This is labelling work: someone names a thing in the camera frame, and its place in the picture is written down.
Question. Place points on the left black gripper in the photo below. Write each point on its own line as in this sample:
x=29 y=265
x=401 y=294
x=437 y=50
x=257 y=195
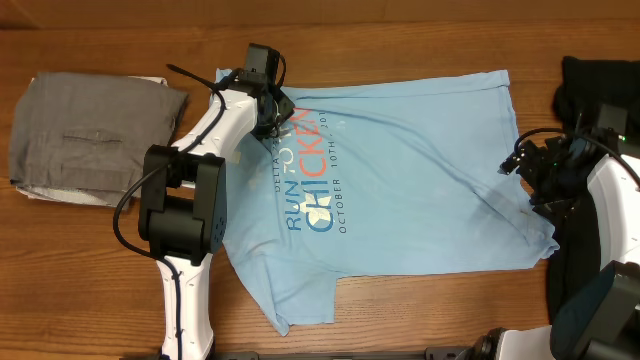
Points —
x=286 y=107

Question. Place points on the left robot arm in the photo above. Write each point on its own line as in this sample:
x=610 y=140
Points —
x=183 y=204

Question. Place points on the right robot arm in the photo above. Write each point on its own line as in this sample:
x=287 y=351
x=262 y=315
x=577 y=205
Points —
x=602 y=320

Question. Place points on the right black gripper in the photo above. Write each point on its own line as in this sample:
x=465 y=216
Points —
x=534 y=158

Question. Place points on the light blue printed t-shirt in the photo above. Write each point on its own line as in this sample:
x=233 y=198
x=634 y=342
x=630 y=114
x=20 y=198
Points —
x=387 y=179

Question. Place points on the folded grey trousers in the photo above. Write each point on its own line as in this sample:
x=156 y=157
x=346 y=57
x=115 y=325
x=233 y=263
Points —
x=81 y=138

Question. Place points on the black polo shirt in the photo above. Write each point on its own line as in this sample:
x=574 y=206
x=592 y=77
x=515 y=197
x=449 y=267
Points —
x=587 y=84

